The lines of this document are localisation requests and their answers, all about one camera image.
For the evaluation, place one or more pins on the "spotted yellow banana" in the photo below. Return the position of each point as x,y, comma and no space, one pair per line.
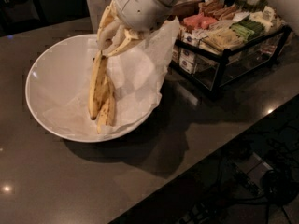
107,110
97,90

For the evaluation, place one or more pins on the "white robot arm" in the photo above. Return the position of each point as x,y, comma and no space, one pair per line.
288,9

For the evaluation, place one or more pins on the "dark appliance with blue light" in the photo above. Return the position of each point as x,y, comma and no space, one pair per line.
18,16

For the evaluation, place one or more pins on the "pink sweetener packets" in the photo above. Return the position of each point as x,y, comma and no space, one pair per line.
199,21

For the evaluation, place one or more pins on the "white paper bag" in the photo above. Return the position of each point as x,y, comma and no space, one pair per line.
99,3

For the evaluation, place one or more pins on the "large white bowl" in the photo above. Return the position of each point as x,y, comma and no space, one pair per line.
46,94

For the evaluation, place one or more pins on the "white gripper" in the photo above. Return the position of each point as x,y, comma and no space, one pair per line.
138,7

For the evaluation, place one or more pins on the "white paper liner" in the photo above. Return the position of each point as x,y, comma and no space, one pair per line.
159,47

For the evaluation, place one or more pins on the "green tea packets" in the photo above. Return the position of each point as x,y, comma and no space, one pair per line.
248,29

